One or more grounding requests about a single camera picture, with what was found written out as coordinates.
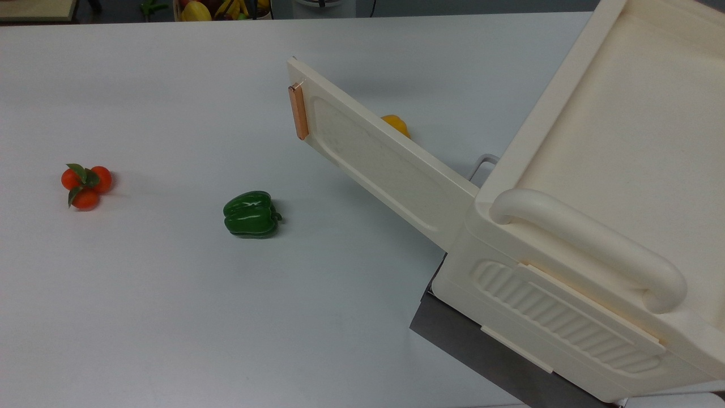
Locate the cream cabinet door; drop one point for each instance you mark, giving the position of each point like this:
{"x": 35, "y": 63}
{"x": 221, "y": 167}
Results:
{"x": 385, "y": 158}

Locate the cream toy kitchen cabinet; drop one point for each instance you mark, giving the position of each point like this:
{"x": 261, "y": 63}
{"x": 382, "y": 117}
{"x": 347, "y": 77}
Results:
{"x": 617, "y": 141}

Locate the yellow bell pepper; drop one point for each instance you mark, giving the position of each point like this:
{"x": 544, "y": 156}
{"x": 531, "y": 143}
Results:
{"x": 396, "y": 122}

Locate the green bell pepper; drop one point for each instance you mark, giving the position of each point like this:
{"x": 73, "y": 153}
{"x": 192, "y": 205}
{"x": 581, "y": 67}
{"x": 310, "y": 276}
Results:
{"x": 249, "y": 214}

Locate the yellow banana bunch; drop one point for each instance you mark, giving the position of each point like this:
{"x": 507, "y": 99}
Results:
{"x": 232, "y": 8}

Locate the orange tangerine cluster with leaves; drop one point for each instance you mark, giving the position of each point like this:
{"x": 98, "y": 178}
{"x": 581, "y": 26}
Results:
{"x": 86, "y": 186}

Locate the green toy vegetable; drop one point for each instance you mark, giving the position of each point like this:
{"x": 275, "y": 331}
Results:
{"x": 152, "y": 7}

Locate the wooden board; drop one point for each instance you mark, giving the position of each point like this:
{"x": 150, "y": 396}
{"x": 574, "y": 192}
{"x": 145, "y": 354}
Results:
{"x": 37, "y": 8}

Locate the grey cabinet base plate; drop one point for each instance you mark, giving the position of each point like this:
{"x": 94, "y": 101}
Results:
{"x": 481, "y": 345}

